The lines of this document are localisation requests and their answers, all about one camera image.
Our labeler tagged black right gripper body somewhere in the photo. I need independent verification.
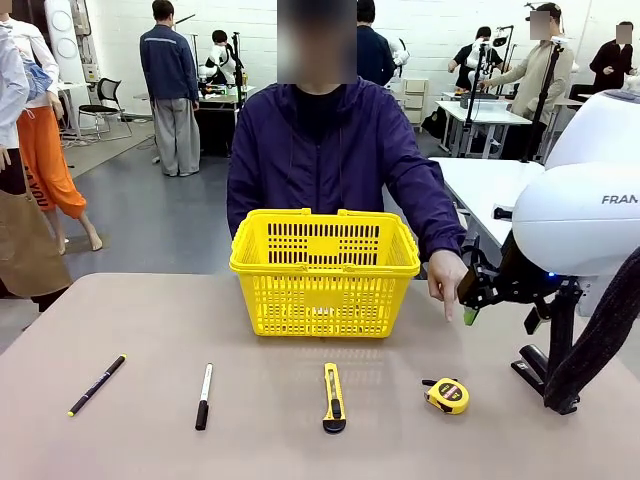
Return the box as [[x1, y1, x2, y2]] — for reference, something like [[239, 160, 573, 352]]
[[479, 267, 556, 307]]

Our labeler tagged black stapler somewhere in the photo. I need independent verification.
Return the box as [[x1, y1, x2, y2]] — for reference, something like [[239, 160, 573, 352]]
[[509, 344, 551, 396]]

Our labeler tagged yellow tape measure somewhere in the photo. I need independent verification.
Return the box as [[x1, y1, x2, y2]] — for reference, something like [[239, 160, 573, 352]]
[[422, 377, 471, 415]]

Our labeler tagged yellow black utility knife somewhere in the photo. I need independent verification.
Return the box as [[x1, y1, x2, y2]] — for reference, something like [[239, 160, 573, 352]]
[[322, 362, 348, 434]]

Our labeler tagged person's left forearm purple sleeve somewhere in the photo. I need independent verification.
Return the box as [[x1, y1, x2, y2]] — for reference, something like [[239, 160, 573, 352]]
[[412, 197, 470, 262]]

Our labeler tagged yellow plastic shopping basket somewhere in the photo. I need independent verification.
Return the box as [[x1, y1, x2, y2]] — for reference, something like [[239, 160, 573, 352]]
[[228, 208, 421, 339]]

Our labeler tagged person in purple jacket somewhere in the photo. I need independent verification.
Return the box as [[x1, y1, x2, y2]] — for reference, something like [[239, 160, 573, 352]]
[[226, 77, 469, 261]]

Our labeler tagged person in beige coat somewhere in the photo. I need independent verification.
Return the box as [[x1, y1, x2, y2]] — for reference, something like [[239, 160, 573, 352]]
[[487, 2, 575, 126]]

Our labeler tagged person behind white robot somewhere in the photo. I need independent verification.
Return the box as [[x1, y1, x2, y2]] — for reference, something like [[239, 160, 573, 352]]
[[448, 27, 505, 91]]

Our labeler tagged person in black clothes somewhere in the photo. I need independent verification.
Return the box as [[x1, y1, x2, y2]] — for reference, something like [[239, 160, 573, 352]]
[[589, 20, 640, 91]]

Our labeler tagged person in dark top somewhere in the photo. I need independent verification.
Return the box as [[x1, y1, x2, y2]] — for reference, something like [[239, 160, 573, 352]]
[[355, 0, 396, 87]]

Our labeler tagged seated person with black hair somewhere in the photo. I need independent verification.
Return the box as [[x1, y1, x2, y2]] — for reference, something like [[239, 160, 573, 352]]
[[204, 29, 237, 85]]

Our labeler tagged person in blue jacket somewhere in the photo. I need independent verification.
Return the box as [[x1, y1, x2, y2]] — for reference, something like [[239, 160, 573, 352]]
[[139, 0, 202, 177]]

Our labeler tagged person's left hand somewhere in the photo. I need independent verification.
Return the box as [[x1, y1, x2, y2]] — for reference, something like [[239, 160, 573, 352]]
[[427, 249, 471, 324]]

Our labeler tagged large white table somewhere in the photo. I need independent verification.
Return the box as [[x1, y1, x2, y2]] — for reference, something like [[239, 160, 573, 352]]
[[428, 157, 546, 246]]

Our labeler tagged white background work table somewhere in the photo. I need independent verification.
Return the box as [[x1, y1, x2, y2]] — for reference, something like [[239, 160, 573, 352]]
[[434, 99, 532, 159]]

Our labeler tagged black tripod stand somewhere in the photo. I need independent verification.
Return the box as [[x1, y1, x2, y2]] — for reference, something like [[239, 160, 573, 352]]
[[522, 37, 569, 164]]

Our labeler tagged white drawer cabinet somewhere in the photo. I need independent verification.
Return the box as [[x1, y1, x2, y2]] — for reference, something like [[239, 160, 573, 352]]
[[402, 78, 430, 126]]

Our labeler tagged small white background robot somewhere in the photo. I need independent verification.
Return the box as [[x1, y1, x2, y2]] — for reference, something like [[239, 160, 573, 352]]
[[389, 34, 412, 77]]

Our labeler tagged white marker with black cap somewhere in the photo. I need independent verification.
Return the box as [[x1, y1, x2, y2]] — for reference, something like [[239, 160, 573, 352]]
[[194, 362, 214, 432]]

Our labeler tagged black pen with yellow tip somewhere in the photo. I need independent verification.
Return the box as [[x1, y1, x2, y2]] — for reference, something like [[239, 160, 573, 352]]
[[67, 353, 128, 418]]

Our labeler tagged black office chair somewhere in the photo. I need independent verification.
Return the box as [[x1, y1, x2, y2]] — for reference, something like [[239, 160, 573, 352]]
[[78, 78, 134, 141]]

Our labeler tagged brown apron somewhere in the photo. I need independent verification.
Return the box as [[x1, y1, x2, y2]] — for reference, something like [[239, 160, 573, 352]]
[[0, 187, 74, 300]]

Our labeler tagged mannequin in orange trousers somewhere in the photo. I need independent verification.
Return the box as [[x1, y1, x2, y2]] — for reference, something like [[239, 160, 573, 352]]
[[17, 19, 104, 251]]

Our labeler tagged white standing air conditioner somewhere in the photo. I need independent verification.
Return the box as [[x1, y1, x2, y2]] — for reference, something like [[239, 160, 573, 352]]
[[44, 0, 101, 86]]

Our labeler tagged mannequin in pale blue shirt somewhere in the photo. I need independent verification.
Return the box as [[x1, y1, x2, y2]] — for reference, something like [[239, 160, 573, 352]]
[[0, 4, 31, 194]]

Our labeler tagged dark braided right arm cable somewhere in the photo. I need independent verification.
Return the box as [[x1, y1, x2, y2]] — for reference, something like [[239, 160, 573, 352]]
[[542, 244, 640, 416]]

